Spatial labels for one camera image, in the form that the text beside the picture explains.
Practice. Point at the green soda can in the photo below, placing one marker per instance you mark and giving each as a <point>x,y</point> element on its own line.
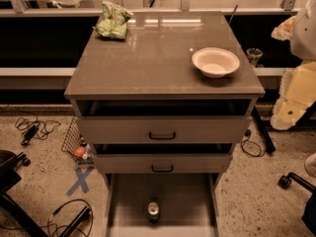
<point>153,210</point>

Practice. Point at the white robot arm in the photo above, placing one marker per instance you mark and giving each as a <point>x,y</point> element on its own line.
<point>297,90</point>

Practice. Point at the grey drawer cabinet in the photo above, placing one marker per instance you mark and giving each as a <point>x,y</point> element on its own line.
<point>154,62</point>

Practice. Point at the top grey drawer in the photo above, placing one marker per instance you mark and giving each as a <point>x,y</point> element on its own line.
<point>165,121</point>

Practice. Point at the grey drawer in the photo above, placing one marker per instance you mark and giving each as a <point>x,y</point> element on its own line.
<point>162,158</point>
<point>187,206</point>
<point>165,121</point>

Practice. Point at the middle grey drawer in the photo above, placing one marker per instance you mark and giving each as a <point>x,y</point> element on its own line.
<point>162,158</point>

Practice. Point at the bottom grey drawer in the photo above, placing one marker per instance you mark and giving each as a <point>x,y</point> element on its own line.
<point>187,206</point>

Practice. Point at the white paper bowl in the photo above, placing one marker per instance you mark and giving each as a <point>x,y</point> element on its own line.
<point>215,62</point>

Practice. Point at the orange fruit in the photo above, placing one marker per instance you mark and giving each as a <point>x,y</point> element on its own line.
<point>79,152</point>

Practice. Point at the green chip bag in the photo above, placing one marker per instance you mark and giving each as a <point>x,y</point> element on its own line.
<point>114,21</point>

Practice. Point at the blue tape cross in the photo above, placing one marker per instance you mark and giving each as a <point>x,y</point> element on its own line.
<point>81,183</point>

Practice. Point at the black table leg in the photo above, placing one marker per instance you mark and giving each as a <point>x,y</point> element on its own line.
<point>270,148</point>

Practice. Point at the black chair caster right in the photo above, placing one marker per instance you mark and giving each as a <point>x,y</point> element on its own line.
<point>285,181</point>

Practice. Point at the wire basket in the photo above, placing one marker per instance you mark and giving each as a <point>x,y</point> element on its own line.
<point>74,139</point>

